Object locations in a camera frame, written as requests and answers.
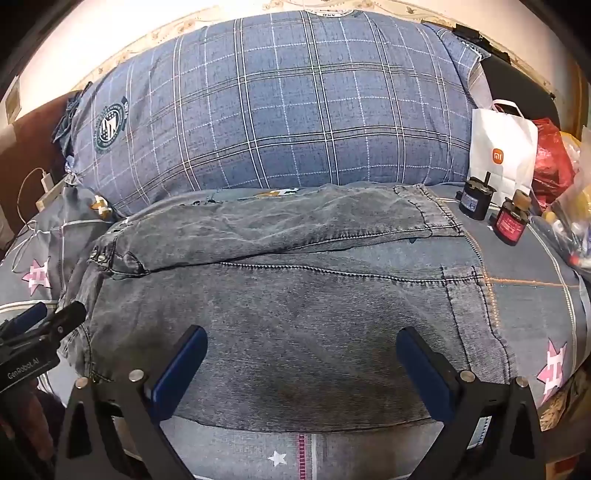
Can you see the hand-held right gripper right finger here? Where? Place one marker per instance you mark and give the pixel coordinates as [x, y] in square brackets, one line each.
[422, 369]

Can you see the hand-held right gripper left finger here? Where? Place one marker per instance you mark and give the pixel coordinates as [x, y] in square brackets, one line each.
[182, 369]

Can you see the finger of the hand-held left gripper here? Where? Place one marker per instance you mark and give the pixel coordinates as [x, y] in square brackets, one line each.
[28, 317]
[67, 321]

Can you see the grey denim pants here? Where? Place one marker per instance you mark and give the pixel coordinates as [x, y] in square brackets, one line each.
[277, 323]

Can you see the white charger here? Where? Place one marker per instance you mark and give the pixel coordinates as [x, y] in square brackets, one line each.
[46, 181]

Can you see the black device with red label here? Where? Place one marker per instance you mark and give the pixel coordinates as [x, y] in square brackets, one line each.
[508, 226]

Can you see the black device with blue label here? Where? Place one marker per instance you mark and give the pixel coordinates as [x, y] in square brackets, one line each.
[475, 201]

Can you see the brown wooden headboard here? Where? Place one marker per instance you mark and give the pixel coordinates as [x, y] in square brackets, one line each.
[32, 138]

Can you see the clear plastic bag of bottles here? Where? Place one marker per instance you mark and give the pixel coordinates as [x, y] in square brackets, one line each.
[572, 221]

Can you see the white paper bag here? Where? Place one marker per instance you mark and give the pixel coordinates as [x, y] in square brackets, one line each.
[498, 138]

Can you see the red plastic bag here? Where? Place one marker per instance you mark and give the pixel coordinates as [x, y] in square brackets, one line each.
[554, 161]

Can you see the dark cloth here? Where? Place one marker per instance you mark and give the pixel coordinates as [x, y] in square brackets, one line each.
[521, 83]

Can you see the wall socket plate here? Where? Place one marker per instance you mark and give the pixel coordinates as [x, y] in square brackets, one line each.
[12, 104]

